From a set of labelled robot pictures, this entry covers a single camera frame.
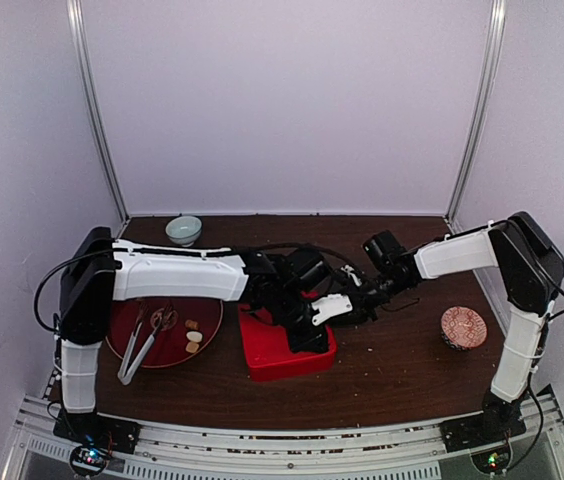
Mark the white oval chocolate lower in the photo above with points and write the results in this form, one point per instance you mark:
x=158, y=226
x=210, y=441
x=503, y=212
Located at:
x=194, y=336

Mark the aluminium front rail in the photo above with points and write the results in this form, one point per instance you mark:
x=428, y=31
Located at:
x=417, y=450

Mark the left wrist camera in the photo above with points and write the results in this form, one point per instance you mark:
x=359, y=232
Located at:
x=330, y=306

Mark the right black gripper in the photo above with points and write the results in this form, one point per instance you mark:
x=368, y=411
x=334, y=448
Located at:
x=360, y=310

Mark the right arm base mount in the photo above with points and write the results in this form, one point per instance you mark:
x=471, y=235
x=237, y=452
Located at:
x=482, y=435

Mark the tan block chocolate lower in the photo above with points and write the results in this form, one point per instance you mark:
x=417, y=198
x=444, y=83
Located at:
x=192, y=347

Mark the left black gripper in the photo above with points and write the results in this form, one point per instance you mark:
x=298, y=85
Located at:
x=304, y=342

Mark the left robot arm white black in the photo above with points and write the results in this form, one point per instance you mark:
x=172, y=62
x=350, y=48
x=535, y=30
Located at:
x=104, y=271

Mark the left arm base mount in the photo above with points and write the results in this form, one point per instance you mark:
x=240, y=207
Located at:
x=97, y=438

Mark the red patterned small dish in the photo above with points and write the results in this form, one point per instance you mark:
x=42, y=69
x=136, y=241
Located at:
x=463, y=328

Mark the round red tray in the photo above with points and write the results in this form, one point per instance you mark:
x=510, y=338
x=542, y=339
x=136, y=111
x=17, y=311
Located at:
x=162, y=320

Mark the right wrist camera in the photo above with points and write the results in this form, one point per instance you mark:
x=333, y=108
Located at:
x=351, y=273

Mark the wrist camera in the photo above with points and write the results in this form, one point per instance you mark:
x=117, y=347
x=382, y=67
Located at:
x=330, y=306
x=351, y=273

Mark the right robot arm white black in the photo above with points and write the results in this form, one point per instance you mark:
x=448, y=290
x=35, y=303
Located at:
x=530, y=268

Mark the red square tin box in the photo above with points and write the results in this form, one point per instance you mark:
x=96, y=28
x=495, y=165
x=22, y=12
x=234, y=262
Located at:
x=267, y=352

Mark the pale green ceramic bowl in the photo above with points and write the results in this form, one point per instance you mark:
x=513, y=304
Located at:
x=184, y=230

